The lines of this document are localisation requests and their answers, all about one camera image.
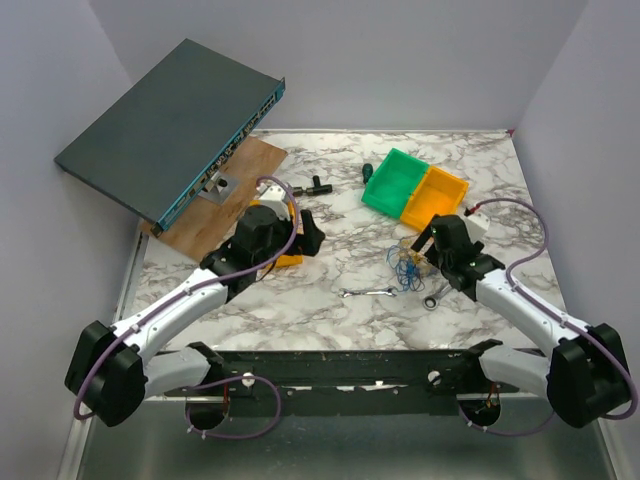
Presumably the yellow wire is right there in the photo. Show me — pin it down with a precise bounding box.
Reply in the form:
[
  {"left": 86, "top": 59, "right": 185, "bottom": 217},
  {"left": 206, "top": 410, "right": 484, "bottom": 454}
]
[{"left": 399, "top": 237, "right": 436, "bottom": 276}]

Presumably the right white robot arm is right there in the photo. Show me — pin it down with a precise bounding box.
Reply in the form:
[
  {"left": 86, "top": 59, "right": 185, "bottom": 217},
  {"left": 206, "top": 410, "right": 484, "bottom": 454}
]
[{"left": 412, "top": 215, "right": 639, "bottom": 428}]

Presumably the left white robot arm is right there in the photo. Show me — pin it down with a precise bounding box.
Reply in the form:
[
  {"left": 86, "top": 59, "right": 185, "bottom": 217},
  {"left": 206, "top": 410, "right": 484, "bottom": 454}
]
[{"left": 64, "top": 205, "right": 326, "bottom": 427}]

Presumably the yellow bin on left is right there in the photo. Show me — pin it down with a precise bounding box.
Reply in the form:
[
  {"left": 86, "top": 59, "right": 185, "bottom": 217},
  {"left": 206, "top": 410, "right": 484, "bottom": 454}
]
[{"left": 250, "top": 199, "right": 303, "bottom": 268}]

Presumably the yellow bin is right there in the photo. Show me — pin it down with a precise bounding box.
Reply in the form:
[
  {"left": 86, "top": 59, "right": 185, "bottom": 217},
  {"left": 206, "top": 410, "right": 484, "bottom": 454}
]
[
  {"left": 400, "top": 166, "right": 469, "bottom": 232},
  {"left": 250, "top": 199, "right": 303, "bottom": 268}
]

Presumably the yellow bin on right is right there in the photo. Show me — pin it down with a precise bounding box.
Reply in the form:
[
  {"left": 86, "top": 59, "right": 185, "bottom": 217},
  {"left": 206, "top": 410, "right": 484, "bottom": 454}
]
[{"left": 400, "top": 166, "right": 469, "bottom": 232}]

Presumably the black T pipe fitting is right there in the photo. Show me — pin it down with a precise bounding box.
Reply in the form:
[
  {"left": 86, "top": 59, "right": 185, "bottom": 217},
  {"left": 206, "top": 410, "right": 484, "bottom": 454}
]
[{"left": 292, "top": 175, "right": 333, "bottom": 197}]

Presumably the small open-end wrench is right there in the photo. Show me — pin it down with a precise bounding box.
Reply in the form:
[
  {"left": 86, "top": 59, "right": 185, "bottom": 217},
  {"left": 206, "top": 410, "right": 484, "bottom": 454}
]
[{"left": 338, "top": 286, "right": 397, "bottom": 298}]

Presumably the green plastic bin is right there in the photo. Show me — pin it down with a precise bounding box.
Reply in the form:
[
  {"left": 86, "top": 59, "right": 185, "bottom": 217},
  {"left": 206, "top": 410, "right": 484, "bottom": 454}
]
[{"left": 361, "top": 148, "right": 429, "bottom": 219}]

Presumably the brown wooden board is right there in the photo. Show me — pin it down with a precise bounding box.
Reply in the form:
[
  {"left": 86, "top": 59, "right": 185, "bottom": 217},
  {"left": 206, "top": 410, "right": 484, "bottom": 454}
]
[{"left": 159, "top": 137, "right": 287, "bottom": 262}]

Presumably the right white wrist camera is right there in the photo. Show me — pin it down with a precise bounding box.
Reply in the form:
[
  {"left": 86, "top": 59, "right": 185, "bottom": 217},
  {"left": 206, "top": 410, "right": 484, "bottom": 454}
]
[{"left": 462, "top": 208, "right": 490, "bottom": 243}]

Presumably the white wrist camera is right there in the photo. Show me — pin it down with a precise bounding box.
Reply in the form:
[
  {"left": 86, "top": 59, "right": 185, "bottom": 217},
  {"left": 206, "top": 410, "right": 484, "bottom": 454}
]
[
  {"left": 256, "top": 185, "right": 291, "bottom": 221},
  {"left": 462, "top": 208, "right": 490, "bottom": 243}
]

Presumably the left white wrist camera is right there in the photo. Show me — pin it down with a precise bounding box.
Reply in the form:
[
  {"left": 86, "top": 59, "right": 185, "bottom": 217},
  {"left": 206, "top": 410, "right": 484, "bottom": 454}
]
[{"left": 256, "top": 185, "right": 291, "bottom": 221}]

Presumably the ratcheting ring wrench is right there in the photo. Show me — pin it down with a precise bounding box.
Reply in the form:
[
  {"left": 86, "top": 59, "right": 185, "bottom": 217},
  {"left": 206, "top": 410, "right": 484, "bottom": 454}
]
[{"left": 422, "top": 284, "right": 452, "bottom": 311}]

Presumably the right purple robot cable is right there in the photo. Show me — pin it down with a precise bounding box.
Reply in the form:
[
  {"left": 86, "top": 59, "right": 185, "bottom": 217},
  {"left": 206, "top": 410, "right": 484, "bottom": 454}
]
[{"left": 457, "top": 197, "right": 632, "bottom": 436}]

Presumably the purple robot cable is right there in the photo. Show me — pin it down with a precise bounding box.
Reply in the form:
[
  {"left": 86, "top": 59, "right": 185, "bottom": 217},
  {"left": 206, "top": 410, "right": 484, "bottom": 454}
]
[
  {"left": 457, "top": 197, "right": 632, "bottom": 436},
  {"left": 72, "top": 174, "right": 301, "bottom": 441}
]

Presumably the metal bracket with knob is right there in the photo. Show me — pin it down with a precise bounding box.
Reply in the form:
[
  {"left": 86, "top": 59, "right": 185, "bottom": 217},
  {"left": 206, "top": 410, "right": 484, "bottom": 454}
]
[{"left": 199, "top": 172, "right": 239, "bottom": 205}]

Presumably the green handled screwdriver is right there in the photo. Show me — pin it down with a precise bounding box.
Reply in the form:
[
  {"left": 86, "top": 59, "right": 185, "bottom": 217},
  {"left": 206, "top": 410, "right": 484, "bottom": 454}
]
[{"left": 361, "top": 163, "right": 374, "bottom": 185}]

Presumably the grey network switch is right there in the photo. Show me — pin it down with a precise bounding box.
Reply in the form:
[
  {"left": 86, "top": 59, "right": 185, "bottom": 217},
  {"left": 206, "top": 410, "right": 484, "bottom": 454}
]
[{"left": 54, "top": 39, "right": 286, "bottom": 236}]

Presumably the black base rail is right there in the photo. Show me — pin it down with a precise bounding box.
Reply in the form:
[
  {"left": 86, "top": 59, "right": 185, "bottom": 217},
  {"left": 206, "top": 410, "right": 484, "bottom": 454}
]
[{"left": 187, "top": 342, "right": 490, "bottom": 420}]

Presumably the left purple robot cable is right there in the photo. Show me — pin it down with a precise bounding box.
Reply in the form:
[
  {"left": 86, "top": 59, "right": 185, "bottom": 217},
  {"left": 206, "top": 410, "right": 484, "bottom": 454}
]
[{"left": 72, "top": 174, "right": 301, "bottom": 441}]

